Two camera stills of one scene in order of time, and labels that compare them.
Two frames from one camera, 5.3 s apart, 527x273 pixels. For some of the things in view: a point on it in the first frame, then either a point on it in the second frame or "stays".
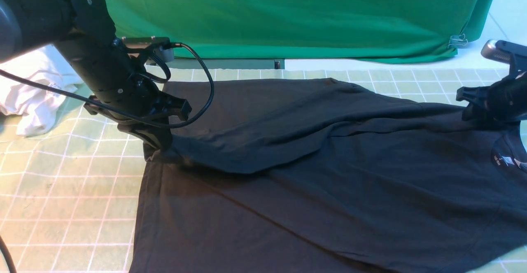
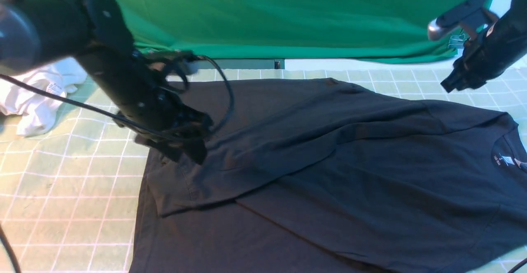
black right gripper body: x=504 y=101 -> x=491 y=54
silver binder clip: x=455 y=41 stays
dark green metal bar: x=227 y=63 stays
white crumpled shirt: x=34 y=105 stays
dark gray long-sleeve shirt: x=327 y=175 stays
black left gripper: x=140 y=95 -> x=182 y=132
